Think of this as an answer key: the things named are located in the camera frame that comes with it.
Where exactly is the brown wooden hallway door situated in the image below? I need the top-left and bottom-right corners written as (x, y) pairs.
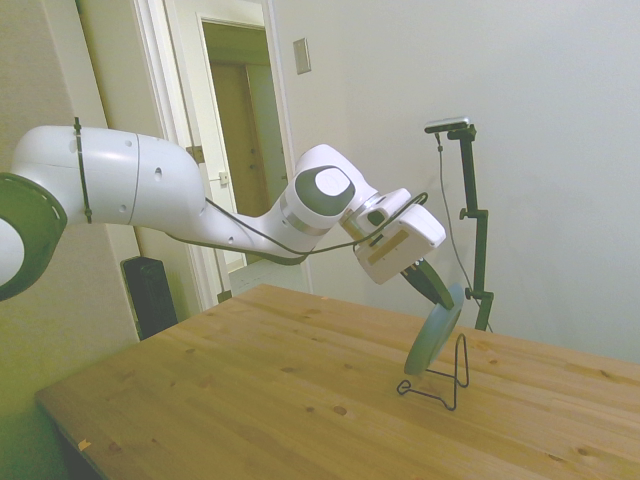
top-left (209, 61), bottom-right (289, 221)

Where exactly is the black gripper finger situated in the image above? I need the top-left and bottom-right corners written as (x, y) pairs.
top-left (418, 256), bottom-right (456, 310)
top-left (400, 262), bottom-right (439, 305)

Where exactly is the cream closet door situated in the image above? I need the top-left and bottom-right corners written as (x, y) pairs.
top-left (76, 0), bottom-right (201, 342)

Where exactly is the black camera stand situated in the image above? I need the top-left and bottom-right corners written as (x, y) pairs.
top-left (446, 125), bottom-right (496, 332)

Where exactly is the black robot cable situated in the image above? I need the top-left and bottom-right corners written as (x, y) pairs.
top-left (168, 191), bottom-right (431, 270)

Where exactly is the white door frame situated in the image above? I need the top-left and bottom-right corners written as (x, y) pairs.
top-left (132, 0), bottom-right (314, 311)

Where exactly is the silver exterior camera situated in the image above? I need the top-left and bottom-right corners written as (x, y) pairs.
top-left (423, 115), bottom-right (474, 135)

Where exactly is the white wall switch plate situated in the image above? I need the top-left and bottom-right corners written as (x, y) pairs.
top-left (292, 37), bottom-right (312, 77)

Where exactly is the green round plate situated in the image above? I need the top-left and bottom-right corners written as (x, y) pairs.
top-left (403, 282), bottom-right (464, 378)

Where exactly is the white open door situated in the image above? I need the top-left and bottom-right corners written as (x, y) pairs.
top-left (199, 17), bottom-right (249, 304)

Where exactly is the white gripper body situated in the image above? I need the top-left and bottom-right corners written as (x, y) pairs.
top-left (354, 204), bottom-right (447, 287)

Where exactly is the camera on black stand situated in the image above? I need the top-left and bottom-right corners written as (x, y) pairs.
top-left (433, 131), bottom-right (494, 334)

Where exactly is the black wire plate stand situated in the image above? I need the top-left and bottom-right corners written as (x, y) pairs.
top-left (396, 332), bottom-right (470, 413)

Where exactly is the black cable tie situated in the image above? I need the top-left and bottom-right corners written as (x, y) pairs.
top-left (72, 116), bottom-right (95, 227)

